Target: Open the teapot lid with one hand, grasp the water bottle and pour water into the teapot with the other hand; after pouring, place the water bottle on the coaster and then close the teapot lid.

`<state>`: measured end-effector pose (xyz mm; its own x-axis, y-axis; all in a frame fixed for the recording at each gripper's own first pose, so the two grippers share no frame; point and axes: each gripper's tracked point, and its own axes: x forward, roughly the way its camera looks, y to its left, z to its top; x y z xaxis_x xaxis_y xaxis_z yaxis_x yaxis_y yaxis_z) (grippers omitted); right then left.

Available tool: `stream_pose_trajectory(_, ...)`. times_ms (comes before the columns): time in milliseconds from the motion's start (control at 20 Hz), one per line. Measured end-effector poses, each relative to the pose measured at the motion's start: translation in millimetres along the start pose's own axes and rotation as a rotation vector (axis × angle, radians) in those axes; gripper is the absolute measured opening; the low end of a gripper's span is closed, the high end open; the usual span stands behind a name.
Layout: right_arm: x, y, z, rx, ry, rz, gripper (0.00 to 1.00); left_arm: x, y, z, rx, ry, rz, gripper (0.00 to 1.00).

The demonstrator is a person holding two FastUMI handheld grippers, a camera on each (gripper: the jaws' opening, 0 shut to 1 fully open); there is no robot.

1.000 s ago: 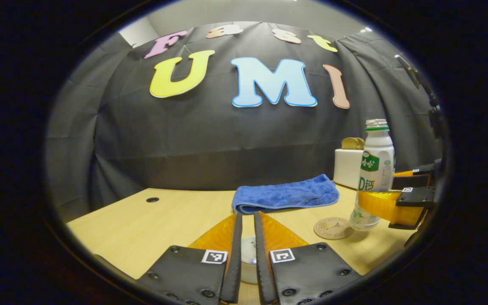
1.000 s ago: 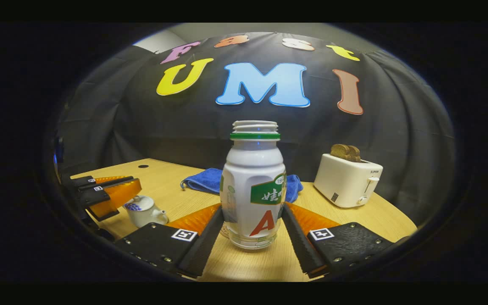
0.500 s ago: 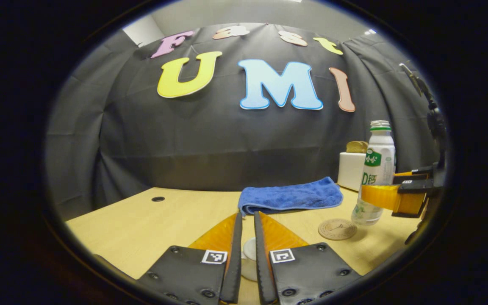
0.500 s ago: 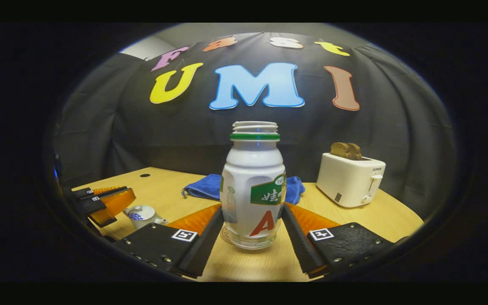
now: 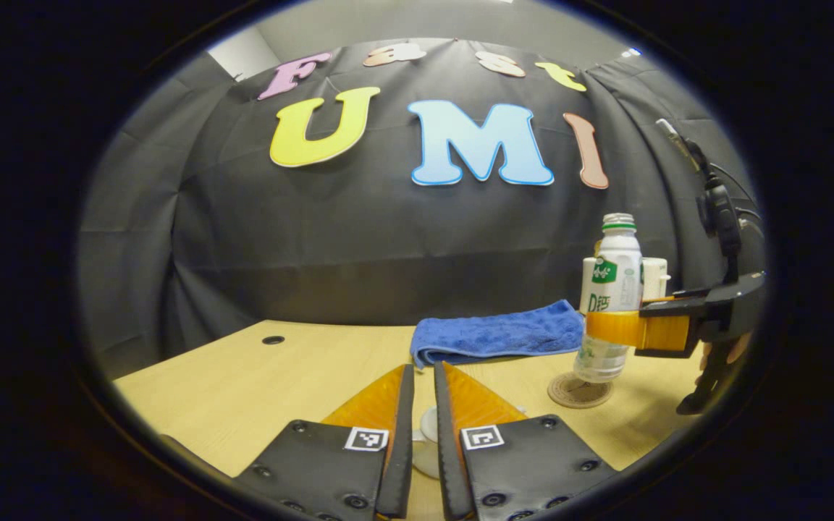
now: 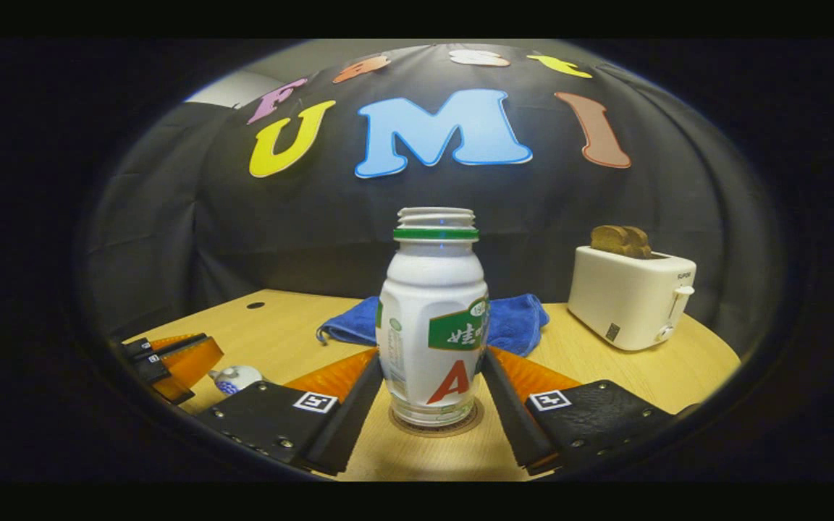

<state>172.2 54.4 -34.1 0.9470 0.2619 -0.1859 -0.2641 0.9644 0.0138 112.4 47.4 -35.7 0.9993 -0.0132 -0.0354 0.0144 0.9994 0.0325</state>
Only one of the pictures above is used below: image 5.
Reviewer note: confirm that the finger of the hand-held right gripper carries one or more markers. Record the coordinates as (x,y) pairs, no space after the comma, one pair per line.
(641,331)

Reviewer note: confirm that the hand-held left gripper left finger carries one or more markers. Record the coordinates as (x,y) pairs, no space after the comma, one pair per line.
(404,449)

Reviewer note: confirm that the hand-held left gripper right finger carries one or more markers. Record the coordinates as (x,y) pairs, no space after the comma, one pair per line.
(447,449)

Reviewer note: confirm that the white ceramic teacup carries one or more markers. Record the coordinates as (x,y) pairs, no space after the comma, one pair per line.
(426,459)

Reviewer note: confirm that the white plastic water bottle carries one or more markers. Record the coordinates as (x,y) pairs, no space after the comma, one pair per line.
(616,275)

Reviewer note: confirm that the round brown coaster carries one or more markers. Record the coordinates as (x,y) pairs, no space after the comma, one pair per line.
(580,394)

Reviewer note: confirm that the blue towel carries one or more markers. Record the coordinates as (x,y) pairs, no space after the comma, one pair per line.
(496,333)

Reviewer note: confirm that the black backdrop cloth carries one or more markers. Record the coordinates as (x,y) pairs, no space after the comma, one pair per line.
(388,231)

